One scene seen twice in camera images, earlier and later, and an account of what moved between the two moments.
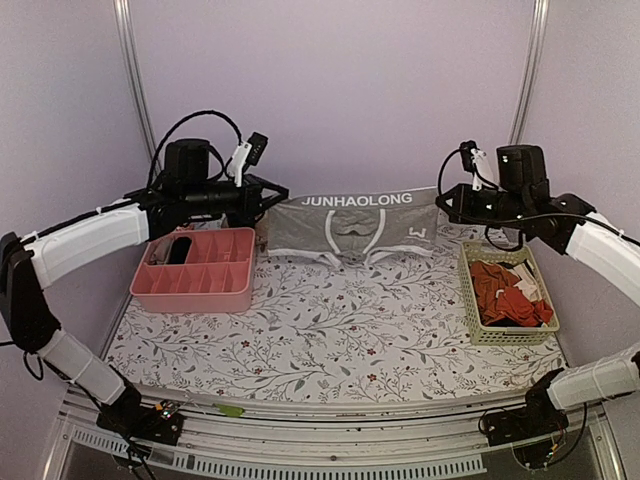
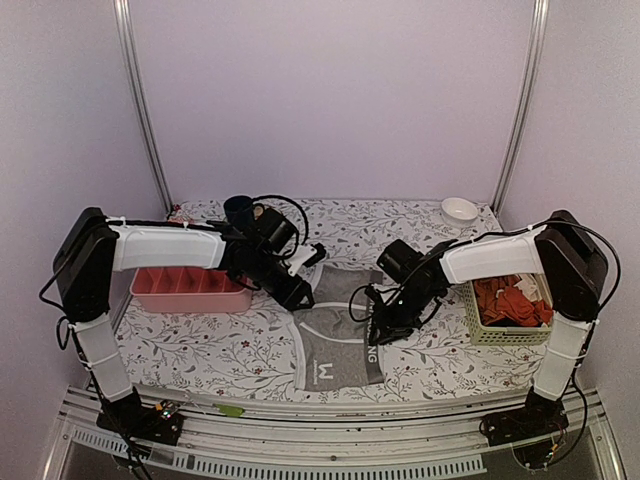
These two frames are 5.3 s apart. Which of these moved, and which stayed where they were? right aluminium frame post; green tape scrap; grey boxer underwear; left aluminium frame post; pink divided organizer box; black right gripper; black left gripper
Moved: black left gripper; grey boxer underwear; black right gripper
Stayed: green tape scrap; right aluminium frame post; left aluminium frame post; pink divided organizer box
